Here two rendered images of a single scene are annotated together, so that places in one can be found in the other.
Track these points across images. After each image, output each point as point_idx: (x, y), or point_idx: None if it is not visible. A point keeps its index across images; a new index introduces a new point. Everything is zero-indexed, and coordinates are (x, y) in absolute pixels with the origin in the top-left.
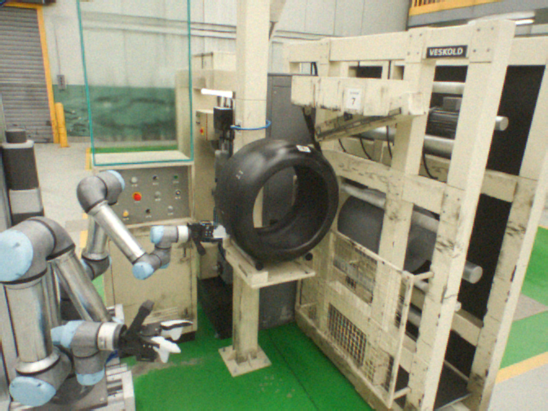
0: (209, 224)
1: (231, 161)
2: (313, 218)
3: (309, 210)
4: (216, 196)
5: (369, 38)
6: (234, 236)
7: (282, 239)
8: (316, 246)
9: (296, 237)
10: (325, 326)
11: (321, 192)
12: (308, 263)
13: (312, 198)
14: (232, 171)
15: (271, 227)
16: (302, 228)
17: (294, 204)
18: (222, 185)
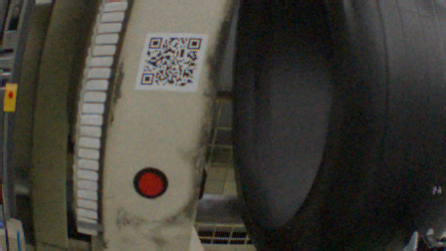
0: (436, 238)
1: (410, 24)
2: (308, 92)
3: (271, 69)
4: (404, 160)
5: None
6: (442, 230)
7: (278, 211)
8: (224, 185)
9: (308, 180)
10: None
11: (311, 5)
12: (52, 240)
13: (270, 25)
14: (445, 59)
15: (264, 191)
16: (291, 143)
17: (247, 66)
18: (431, 112)
